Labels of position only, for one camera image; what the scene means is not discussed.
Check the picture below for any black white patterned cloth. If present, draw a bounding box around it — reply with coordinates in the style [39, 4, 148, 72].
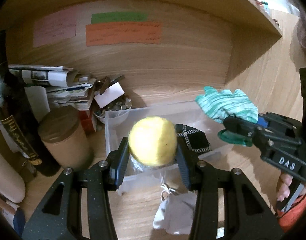
[175, 124, 212, 155]

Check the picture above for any teal striped sock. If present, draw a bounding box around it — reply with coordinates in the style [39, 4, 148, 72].
[195, 86, 259, 124]

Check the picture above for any yellow fuzzy ball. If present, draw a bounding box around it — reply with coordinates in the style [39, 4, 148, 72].
[128, 116, 177, 167]

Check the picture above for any white drawstring pouch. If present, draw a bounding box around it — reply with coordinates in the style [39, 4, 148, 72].
[152, 184, 197, 235]

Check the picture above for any right hand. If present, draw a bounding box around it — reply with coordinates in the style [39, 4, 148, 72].
[276, 172, 306, 202]

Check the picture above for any clear plastic bin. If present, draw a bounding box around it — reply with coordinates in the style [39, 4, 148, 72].
[104, 101, 232, 194]

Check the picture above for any bowl of small items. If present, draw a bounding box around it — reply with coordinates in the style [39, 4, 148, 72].
[93, 96, 132, 126]

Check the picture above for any red book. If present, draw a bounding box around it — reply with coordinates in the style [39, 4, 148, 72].
[78, 109, 97, 135]

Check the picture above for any brown lidded cylinder jar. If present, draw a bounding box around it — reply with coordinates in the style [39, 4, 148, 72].
[38, 106, 94, 171]

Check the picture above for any white paper card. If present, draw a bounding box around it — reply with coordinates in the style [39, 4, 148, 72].
[94, 82, 125, 108]

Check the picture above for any stack of newspapers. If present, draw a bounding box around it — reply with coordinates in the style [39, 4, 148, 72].
[9, 64, 96, 111]

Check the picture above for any beige foam roller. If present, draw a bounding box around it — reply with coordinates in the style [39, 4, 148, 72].
[0, 153, 26, 203]

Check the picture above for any dark wine bottle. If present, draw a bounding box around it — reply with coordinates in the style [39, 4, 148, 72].
[0, 30, 60, 177]

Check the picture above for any blue white package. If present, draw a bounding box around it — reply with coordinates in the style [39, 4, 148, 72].
[0, 197, 26, 236]

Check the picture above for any orange sticky note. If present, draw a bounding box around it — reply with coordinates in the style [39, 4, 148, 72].
[85, 21, 162, 47]

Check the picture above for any green sticky note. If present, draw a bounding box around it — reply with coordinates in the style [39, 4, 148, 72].
[91, 11, 148, 24]

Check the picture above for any pink sticky note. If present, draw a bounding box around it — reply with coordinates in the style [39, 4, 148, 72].
[33, 7, 77, 48]

